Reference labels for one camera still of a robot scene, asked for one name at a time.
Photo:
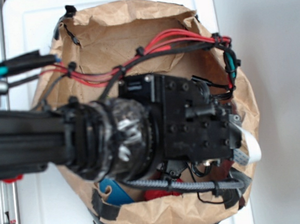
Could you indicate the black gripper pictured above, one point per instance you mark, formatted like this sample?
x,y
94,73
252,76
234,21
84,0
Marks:
x,y
198,127

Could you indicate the red crumpled paper ball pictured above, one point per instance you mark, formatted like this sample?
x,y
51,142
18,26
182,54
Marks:
x,y
151,194

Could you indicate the blue plastic block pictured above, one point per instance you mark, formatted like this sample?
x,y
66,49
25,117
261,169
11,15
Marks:
x,y
116,195

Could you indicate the brown paper bag bin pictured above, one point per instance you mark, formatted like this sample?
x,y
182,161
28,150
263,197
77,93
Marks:
x,y
98,47

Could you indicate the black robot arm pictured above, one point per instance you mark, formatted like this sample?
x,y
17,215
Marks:
x,y
154,119

